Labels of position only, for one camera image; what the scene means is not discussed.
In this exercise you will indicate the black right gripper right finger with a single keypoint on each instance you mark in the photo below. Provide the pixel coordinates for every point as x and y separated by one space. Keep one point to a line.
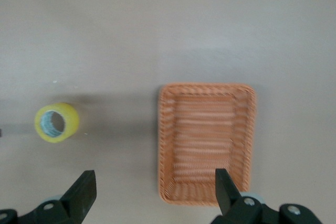
227 195

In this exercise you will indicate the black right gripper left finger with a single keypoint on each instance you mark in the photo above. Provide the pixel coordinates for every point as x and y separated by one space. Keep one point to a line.
81 195

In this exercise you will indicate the yellowish clear tape roll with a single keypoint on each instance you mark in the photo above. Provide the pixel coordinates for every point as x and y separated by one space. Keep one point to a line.
71 119

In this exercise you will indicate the brown wicker basket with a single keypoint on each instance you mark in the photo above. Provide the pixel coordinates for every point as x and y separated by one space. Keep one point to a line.
204 140

